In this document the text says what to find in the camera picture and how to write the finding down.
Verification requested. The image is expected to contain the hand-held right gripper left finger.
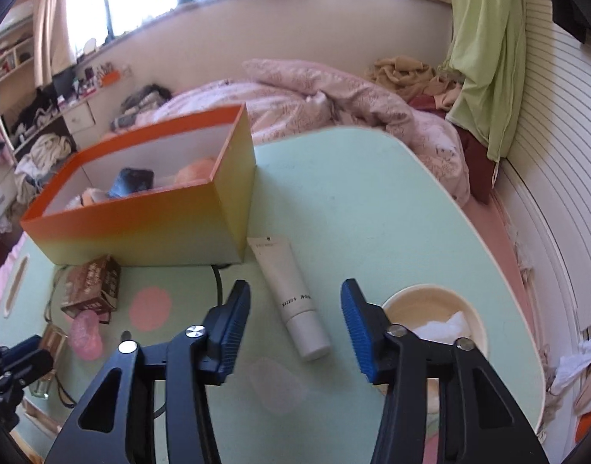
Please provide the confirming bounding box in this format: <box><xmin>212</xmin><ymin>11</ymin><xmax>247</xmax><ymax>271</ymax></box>
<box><xmin>44</xmin><ymin>279</ymin><xmax>252</xmax><ymax>464</ymax></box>

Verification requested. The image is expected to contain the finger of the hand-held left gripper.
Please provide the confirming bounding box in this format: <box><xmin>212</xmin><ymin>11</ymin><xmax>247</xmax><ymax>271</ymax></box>
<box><xmin>0</xmin><ymin>334</ymin><xmax>44</xmax><ymax>363</ymax></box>
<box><xmin>8</xmin><ymin>349</ymin><xmax>55</xmax><ymax>385</ymax></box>

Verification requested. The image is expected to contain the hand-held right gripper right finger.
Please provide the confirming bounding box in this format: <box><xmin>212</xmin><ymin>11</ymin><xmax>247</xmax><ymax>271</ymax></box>
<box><xmin>340</xmin><ymin>278</ymin><xmax>550</xmax><ymax>464</ymax></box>

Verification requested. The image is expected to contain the white cream tube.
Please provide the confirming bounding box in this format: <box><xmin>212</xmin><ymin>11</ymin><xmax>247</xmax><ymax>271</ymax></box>
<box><xmin>247</xmin><ymin>236</ymin><xmax>332</xmax><ymax>362</ymax></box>

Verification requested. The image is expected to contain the brown card box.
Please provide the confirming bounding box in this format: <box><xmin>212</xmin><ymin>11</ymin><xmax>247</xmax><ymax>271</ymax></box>
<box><xmin>60</xmin><ymin>254</ymin><xmax>122</xmax><ymax>314</ymax></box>

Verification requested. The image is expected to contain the orange cardboard box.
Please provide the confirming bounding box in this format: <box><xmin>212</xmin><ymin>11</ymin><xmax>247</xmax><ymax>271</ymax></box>
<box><xmin>20</xmin><ymin>104</ymin><xmax>258</xmax><ymax>268</ymax></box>

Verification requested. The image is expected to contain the light green desktop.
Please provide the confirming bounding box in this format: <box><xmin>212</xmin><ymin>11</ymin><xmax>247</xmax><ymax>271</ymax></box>
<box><xmin>0</xmin><ymin>126</ymin><xmax>543</xmax><ymax>464</ymax></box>

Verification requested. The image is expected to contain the clear glass bottle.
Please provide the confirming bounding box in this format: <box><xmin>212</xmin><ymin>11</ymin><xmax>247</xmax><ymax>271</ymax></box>
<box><xmin>29</xmin><ymin>324</ymin><xmax>69</xmax><ymax>399</ymax></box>

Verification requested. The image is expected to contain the pink translucent trinket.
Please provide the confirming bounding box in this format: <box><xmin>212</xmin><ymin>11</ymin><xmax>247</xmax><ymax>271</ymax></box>
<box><xmin>68</xmin><ymin>312</ymin><xmax>104</xmax><ymax>361</ymax></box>

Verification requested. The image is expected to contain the beige bowl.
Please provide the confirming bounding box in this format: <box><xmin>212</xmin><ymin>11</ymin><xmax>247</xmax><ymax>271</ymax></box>
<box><xmin>380</xmin><ymin>284</ymin><xmax>490</xmax><ymax>416</ymax></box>

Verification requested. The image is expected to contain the white tissue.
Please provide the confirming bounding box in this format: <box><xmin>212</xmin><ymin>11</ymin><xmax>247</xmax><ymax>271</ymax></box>
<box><xmin>414</xmin><ymin>310</ymin><xmax>473</xmax><ymax>341</ymax></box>

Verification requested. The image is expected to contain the orange plush toy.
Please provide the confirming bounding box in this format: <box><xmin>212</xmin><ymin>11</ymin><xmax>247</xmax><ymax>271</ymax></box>
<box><xmin>174</xmin><ymin>156</ymin><xmax>219</xmax><ymax>188</ymax></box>

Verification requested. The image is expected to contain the dark red-patterned case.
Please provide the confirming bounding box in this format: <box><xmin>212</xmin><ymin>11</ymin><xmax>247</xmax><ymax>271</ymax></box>
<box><xmin>107</xmin><ymin>167</ymin><xmax>156</xmax><ymax>199</ymax></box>

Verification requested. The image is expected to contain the white clothes pile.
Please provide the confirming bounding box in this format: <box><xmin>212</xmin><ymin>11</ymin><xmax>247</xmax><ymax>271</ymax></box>
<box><xmin>12</xmin><ymin>133</ymin><xmax>79</xmax><ymax>208</ymax></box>

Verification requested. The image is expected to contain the maroon pillow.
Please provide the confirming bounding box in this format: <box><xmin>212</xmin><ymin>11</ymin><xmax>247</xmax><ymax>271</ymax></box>
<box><xmin>407</xmin><ymin>94</ymin><xmax>499</xmax><ymax>204</ymax></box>

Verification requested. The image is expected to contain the white crumpled cloth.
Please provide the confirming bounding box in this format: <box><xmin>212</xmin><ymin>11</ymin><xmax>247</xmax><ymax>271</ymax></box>
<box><xmin>549</xmin><ymin>336</ymin><xmax>591</xmax><ymax>394</ymax></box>

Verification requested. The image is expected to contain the white desk with drawers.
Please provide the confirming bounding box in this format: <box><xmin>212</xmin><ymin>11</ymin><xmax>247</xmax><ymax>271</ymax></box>
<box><xmin>5</xmin><ymin>89</ymin><xmax>103</xmax><ymax>155</ymax></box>

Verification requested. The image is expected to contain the dark clothes pile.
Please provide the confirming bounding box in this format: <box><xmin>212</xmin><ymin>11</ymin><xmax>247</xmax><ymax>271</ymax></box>
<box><xmin>10</xmin><ymin>89</ymin><xmax>59</xmax><ymax>136</ymax></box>

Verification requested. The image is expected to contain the pink quilt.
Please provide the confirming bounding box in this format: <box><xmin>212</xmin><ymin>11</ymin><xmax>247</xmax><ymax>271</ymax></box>
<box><xmin>112</xmin><ymin>58</ymin><xmax>470</xmax><ymax>204</ymax></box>

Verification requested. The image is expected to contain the dark folded clothing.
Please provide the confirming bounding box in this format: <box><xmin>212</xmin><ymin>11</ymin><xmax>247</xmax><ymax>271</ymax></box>
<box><xmin>111</xmin><ymin>84</ymin><xmax>173</xmax><ymax>131</ymax></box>

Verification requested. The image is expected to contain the beige crumpled clothing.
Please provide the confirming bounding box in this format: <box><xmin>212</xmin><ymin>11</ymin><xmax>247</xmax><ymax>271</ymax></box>
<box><xmin>363</xmin><ymin>57</ymin><xmax>465</xmax><ymax>107</ymax></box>

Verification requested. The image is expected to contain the white slatted panel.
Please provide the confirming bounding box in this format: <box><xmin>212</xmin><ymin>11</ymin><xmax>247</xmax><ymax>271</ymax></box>
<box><xmin>499</xmin><ymin>0</ymin><xmax>591</xmax><ymax>329</ymax></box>

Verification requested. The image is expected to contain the black monitor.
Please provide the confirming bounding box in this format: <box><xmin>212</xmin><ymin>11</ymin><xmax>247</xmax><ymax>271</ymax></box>
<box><xmin>51</xmin><ymin>68</ymin><xmax>79</xmax><ymax>100</ymax></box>

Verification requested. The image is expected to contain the light green cloth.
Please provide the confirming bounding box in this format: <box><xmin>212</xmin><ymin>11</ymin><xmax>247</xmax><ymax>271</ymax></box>
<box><xmin>443</xmin><ymin>0</ymin><xmax>526</xmax><ymax>162</ymax></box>

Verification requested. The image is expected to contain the beige curtain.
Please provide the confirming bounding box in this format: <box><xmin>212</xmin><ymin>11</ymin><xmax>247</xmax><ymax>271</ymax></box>
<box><xmin>32</xmin><ymin>0</ymin><xmax>79</xmax><ymax>90</ymax></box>

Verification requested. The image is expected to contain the white wall shelf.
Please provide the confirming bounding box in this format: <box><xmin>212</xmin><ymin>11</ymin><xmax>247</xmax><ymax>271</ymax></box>
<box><xmin>0</xmin><ymin>7</ymin><xmax>40</xmax><ymax>107</ymax></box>

